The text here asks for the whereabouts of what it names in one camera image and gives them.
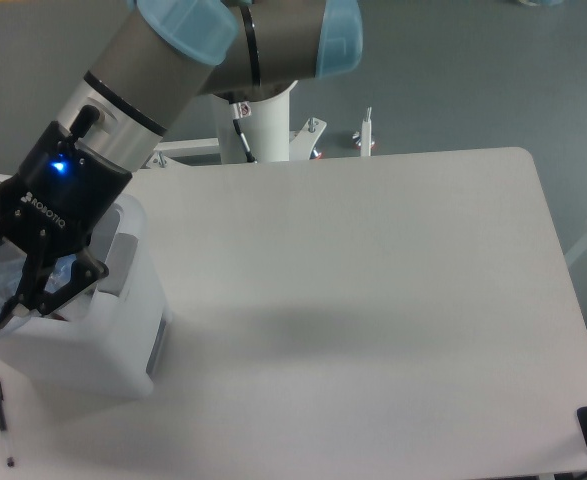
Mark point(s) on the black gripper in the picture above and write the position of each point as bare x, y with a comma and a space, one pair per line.
50, 208

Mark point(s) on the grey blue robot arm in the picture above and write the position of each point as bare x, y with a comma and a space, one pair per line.
165, 54

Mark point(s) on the white trash can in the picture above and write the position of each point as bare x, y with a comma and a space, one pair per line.
112, 349

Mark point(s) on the black pen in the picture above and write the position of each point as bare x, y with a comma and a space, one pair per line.
4, 433

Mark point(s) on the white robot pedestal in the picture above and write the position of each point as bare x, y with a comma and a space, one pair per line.
250, 128

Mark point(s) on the white pedestal foot bracket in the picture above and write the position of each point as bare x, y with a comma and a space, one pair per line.
364, 139

